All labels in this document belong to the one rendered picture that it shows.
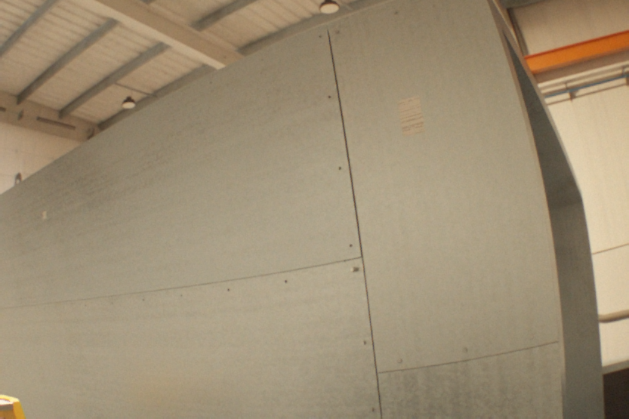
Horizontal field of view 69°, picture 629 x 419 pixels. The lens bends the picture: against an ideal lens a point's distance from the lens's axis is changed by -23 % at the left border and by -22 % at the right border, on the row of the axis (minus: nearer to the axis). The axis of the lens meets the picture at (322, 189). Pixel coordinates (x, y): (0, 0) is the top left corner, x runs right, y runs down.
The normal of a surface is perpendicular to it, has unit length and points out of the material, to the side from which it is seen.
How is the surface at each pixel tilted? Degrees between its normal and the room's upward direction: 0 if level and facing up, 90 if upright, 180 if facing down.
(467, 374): 90
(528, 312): 90
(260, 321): 90
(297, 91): 90
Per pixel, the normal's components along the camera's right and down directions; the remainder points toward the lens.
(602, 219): -0.52, -0.14
